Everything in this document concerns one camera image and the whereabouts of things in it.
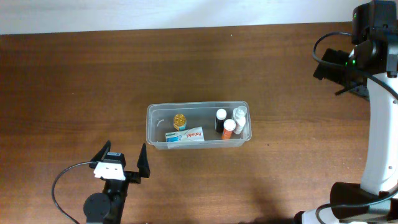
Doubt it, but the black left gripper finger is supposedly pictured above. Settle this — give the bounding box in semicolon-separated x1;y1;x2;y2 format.
89;140;111;168
137;143;150;178

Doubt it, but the white blue Panadol box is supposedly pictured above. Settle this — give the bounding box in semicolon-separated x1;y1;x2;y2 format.
165;127;205;149

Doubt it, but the gold lid balm jar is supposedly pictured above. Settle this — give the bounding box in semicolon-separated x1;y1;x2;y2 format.
174;114;187;131

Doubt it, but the dark bottle white cap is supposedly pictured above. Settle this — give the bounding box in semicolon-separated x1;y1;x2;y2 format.
215;108;227;133

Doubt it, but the orange Redoxon tablet tube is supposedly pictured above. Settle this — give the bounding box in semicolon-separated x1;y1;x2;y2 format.
221;119;236;140

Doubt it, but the white calamine lotion bottle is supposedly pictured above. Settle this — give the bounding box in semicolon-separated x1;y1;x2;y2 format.
232;106;248;134

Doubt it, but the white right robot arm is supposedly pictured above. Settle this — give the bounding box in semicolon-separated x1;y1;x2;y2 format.
294;1;397;224

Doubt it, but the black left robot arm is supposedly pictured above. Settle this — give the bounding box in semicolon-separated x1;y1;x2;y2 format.
83;141;150;223

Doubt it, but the clear plastic container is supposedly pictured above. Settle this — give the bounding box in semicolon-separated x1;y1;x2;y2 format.
146;101;252;150

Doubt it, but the black right camera cable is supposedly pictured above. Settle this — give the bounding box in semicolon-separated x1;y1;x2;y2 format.
312;31;398;224

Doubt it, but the black camera cable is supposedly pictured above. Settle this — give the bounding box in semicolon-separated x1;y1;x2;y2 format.
312;31;398;224
51;161;97;224

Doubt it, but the black left camera cable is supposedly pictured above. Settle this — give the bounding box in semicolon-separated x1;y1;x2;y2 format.
51;161;97;224

